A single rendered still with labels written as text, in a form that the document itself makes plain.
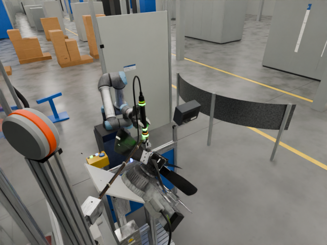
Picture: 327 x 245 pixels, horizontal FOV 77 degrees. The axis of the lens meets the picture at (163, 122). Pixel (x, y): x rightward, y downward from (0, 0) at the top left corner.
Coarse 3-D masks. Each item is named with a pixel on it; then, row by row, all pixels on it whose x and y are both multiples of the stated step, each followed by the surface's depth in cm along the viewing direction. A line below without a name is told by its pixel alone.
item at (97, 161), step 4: (104, 152) 178; (92, 156) 174; (96, 156) 174; (104, 156) 174; (88, 160) 170; (92, 160) 170; (96, 160) 169; (100, 160) 171; (104, 160) 173; (108, 160) 175; (92, 164) 168; (96, 164) 170; (100, 164) 172; (104, 164) 175; (108, 164) 177
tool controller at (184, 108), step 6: (192, 102) 214; (180, 108) 204; (186, 108) 205; (192, 108) 207; (198, 108) 212; (174, 114) 212; (180, 114) 203; (186, 114) 206; (192, 114) 213; (198, 114) 221; (174, 120) 216; (180, 120) 207; (186, 120) 214; (192, 120) 222
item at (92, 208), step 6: (90, 198) 98; (96, 198) 98; (84, 204) 95; (90, 204) 95; (96, 204) 95; (102, 204) 99; (84, 210) 93; (90, 210) 92; (96, 210) 95; (102, 210) 100; (90, 216) 91; (96, 216) 96; (90, 222) 93
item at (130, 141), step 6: (120, 132) 139; (126, 132) 143; (120, 138) 135; (126, 138) 139; (132, 138) 144; (114, 144) 128; (126, 144) 136; (132, 144) 140; (114, 150) 126; (120, 150) 130; (126, 150) 134; (138, 150) 142; (126, 156) 132; (132, 156) 136; (138, 156) 140
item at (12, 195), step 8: (0, 64) 182; (8, 80) 190; (0, 88) 121; (16, 96) 199; (8, 104) 126; (0, 168) 61; (0, 176) 59; (0, 184) 60; (8, 184) 63; (8, 192) 62; (16, 192) 67; (16, 200) 65; (16, 208) 66; (24, 208) 70; (24, 216) 69; (32, 224) 72; (56, 224) 131; (32, 232) 73; (40, 232) 78; (40, 240) 77
